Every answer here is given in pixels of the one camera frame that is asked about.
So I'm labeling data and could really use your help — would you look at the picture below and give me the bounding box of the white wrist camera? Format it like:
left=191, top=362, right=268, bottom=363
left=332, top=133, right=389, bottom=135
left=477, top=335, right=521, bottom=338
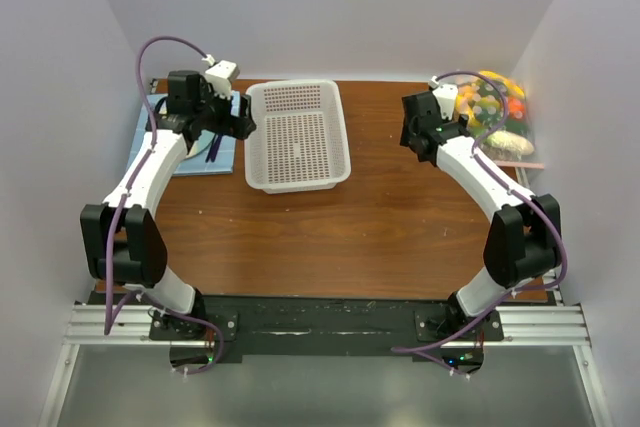
left=204, top=60, right=240, bottom=83
left=432, top=83, right=458, bottom=120

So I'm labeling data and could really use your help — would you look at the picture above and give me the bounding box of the white fake bread roll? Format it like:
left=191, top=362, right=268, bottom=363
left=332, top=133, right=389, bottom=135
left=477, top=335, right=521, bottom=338
left=485, top=130, right=535, bottom=158

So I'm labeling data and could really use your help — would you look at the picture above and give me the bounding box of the blue tiled placemat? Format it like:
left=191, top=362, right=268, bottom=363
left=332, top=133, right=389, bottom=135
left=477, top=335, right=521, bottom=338
left=126, top=105, right=236, bottom=177

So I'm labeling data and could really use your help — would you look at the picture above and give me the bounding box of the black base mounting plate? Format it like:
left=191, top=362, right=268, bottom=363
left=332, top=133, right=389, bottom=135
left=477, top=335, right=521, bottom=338
left=149, top=294, right=502, bottom=373

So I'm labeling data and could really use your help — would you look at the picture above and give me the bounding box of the purple cable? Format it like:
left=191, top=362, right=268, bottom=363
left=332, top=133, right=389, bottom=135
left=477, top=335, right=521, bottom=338
left=102, top=35, right=221, bottom=378
left=390, top=70, right=569, bottom=367

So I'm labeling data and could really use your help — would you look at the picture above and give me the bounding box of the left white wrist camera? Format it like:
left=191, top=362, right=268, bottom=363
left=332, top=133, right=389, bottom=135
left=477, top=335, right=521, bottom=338
left=204, top=60, right=240, bottom=83

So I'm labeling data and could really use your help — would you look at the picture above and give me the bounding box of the beige round plate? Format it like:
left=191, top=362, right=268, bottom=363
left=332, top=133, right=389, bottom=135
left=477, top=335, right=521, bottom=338
left=185, top=130, right=216, bottom=160

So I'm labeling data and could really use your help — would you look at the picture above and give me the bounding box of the orange fake fruit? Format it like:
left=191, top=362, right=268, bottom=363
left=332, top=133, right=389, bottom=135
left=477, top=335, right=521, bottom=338
left=507, top=96, right=527, bottom=121

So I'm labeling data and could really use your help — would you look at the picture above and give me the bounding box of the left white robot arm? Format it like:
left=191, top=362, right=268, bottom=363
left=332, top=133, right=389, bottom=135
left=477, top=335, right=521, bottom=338
left=80, top=62, right=256, bottom=339

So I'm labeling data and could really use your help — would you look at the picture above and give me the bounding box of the clear zip top bag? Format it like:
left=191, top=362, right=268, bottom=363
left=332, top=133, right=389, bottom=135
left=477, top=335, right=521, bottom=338
left=453, top=70, right=544, bottom=169

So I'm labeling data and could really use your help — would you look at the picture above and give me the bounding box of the white perforated plastic basket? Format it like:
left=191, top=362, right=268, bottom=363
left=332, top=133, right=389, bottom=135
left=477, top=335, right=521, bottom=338
left=244, top=79, right=351, bottom=194

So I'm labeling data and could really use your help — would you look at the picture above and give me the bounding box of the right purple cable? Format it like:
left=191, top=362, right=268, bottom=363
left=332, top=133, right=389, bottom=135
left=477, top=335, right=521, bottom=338
left=390, top=70, right=569, bottom=367

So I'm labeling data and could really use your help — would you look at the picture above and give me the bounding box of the yellow fake banana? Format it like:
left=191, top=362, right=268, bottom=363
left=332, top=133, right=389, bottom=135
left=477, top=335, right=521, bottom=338
left=455, top=71, right=518, bottom=120

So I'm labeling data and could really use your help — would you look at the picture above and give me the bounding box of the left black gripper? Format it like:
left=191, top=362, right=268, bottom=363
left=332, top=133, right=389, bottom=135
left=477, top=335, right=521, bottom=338
left=193, top=82, right=255, bottom=140

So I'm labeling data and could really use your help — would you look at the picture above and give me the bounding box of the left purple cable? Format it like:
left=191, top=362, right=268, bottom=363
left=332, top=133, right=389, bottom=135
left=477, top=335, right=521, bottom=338
left=102, top=35, right=221, bottom=378

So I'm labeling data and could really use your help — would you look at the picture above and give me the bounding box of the green fake lettuce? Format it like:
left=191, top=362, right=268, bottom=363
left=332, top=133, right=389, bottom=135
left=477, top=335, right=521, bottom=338
left=468, top=81, right=529, bottom=137

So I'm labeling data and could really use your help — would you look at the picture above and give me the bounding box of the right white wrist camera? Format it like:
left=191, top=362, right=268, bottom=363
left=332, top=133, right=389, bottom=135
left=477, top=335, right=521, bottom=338
left=432, top=83, right=458, bottom=120

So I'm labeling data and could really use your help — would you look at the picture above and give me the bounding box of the aluminium frame rail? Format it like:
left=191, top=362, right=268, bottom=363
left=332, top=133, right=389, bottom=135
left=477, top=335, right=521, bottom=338
left=63, top=305, right=591, bottom=347

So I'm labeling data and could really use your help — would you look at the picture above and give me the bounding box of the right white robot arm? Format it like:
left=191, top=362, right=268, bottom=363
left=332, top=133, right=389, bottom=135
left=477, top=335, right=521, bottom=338
left=400, top=91, right=564, bottom=340

